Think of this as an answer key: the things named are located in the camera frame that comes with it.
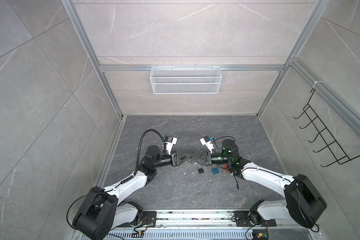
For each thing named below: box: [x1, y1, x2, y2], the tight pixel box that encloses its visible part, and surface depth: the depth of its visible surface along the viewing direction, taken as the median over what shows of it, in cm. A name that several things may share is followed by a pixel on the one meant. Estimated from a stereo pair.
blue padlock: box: [212, 167, 220, 175], surface depth 91 cm
